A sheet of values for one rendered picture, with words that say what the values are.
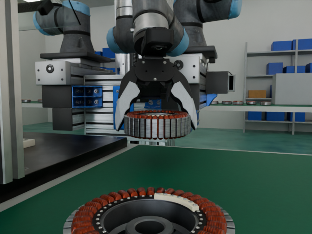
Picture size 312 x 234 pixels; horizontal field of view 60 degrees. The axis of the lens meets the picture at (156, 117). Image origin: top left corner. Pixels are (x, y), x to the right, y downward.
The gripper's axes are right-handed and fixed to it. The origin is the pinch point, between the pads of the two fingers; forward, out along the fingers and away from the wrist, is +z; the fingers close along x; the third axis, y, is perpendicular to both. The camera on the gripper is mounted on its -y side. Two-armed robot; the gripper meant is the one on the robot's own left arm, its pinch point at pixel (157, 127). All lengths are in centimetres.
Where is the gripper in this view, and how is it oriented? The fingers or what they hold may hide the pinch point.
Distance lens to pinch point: 45.6
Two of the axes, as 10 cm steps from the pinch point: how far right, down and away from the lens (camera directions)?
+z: 0.5, 9.1, -4.2
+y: -0.9, 4.2, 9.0
